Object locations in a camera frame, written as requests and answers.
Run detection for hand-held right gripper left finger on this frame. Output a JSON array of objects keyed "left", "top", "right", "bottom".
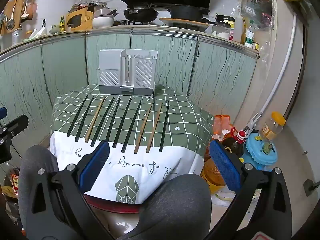
[{"left": 25, "top": 141, "right": 118, "bottom": 240}]

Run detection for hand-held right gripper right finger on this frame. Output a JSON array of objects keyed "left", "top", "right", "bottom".
[{"left": 205, "top": 139, "right": 293, "bottom": 240}]

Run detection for white plastic chopstick holder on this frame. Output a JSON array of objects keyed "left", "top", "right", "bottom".
[{"left": 97, "top": 49, "right": 158, "bottom": 98}]

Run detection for amber glass bowl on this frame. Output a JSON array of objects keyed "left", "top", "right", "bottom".
[{"left": 200, "top": 159, "right": 228, "bottom": 195}]

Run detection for red-capped oil bottle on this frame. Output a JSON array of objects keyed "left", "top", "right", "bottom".
[{"left": 221, "top": 127, "right": 247, "bottom": 158}]

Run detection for red snack packet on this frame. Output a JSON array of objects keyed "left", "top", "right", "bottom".
[{"left": 10, "top": 173, "right": 21, "bottom": 196}]

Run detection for blue plastic container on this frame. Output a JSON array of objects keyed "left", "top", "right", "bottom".
[{"left": 241, "top": 132, "right": 278, "bottom": 172}]

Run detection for row of black chopsticks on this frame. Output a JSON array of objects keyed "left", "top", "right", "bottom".
[{"left": 66, "top": 94, "right": 170, "bottom": 154}]

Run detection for red-edged round table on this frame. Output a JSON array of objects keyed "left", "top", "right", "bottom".
[{"left": 84, "top": 194, "right": 147, "bottom": 239}]

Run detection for orange plastic bag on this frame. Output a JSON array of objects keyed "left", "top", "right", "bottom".
[{"left": 212, "top": 114, "right": 233, "bottom": 140}]

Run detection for metal tongs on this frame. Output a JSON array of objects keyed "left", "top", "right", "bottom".
[{"left": 244, "top": 114, "right": 262, "bottom": 137}]

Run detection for green checked tablecloth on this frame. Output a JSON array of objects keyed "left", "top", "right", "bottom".
[{"left": 50, "top": 84, "right": 215, "bottom": 204}]

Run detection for yellow-lidded clear jar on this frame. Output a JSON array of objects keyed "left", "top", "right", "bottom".
[{"left": 259, "top": 112, "right": 286, "bottom": 140}]

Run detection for person's right leg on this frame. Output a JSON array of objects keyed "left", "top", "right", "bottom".
[{"left": 116, "top": 174, "right": 213, "bottom": 240}]

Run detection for green kitchen counter cabinet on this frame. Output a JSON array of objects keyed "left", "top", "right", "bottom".
[{"left": 0, "top": 25, "right": 260, "bottom": 143}]

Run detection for hanging metal ladle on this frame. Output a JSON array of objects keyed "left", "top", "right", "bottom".
[{"left": 5, "top": 0, "right": 19, "bottom": 30}]

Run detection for hanging wooden cutting board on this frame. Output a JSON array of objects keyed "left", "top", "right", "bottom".
[{"left": 0, "top": 0, "right": 20, "bottom": 35}]

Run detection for hanging white spoon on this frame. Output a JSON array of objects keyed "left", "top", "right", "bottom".
[{"left": 21, "top": 0, "right": 30, "bottom": 19}]

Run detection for hanging pink pan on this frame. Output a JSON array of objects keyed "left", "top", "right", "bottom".
[{"left": 27, "top": 0, "right": 38, "bottom": 20}]

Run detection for white pipe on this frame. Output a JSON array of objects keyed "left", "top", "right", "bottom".
[{"left": 260, "top": 12, "right": 298, "bottom": 115}]

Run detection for yellow wooden box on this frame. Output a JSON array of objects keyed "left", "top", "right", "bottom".
[{"left": 66, "top": 7, "right": 94, "bottom": 32}]

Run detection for green-labelled bottle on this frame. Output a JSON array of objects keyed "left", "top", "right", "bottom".
[{"left": 244, "top": 20, "right": 256, "bottom": 48}]

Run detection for white pot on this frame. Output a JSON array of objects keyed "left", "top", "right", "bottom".
[{"left": 92, "top": 16, "right": 115, "bottom": 29}]

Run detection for pile of plastic bags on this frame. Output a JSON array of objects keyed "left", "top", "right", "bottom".
[{"left": 71, "top": 2, "right": 108, "bottom": 12}]

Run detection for white squeeze bottle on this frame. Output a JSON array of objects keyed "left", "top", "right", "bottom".
[{"left": 234, "top": 15, "right": 247, "bottom": 43}]

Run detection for translucent plastic bowl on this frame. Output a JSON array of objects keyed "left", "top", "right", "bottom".
[{"left": 94, "top": 8, "right": 116, "bottom": 18}]

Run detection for round wooden board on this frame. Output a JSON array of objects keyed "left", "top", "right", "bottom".
[{"left": 159, "top": 17, "right": 213, "bottom": 32}]

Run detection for gas stove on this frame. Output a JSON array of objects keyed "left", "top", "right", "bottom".
[{"left": 114, "top": 19, "right": 167, "bottom": 27}]

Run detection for black cooking pot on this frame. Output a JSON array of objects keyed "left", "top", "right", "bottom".
[{"left": 167, "top": 4, "right": 210, "bottom": 22}]

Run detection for black wok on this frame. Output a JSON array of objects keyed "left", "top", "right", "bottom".
[{"left": 120, "top": 0, "right": 159, "bottom": 22}]

